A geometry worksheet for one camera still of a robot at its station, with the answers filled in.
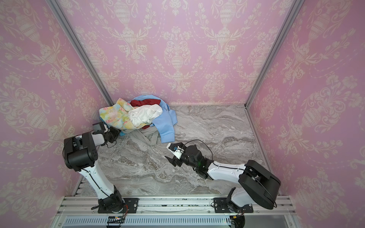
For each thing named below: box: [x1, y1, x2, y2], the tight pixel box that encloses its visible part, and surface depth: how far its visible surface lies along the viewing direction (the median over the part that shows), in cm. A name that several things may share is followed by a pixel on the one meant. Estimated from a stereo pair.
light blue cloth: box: [128, 94, 178, 143], surface depth 105 cm
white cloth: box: [128, 104, 164, 128], surface depth 105 cm
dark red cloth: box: [129, 98, 162, 107], surface depth 115 cm
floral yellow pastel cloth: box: [98, 97, 151, 131], surface depth 105 cm
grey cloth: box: [121, 125, 159, 145], surface depth 102 cm
